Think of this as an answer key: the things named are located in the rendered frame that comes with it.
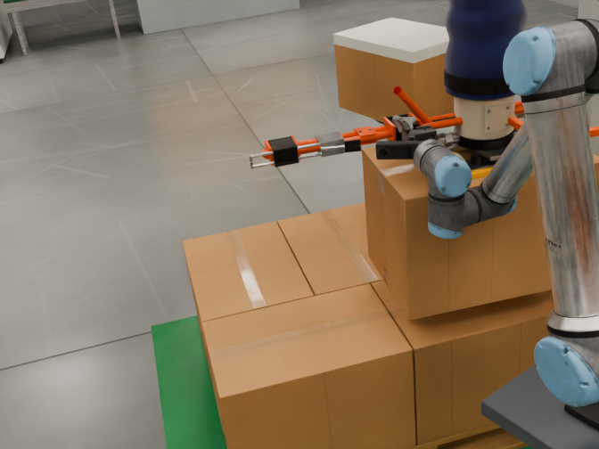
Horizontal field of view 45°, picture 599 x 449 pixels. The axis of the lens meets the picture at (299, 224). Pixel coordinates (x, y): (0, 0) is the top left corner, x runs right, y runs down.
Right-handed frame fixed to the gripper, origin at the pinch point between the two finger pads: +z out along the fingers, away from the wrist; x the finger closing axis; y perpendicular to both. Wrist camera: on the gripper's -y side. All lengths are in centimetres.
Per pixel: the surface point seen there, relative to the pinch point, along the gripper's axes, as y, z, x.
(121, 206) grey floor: -94, 244, -120
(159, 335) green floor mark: -82, 96, -119
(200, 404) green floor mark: -70, 42, -118
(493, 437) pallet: 27, -14, -115
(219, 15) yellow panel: 45, 730, -117
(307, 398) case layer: -37, -20, -72
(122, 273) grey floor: -96, 160, -119
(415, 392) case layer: -3, -19, -81
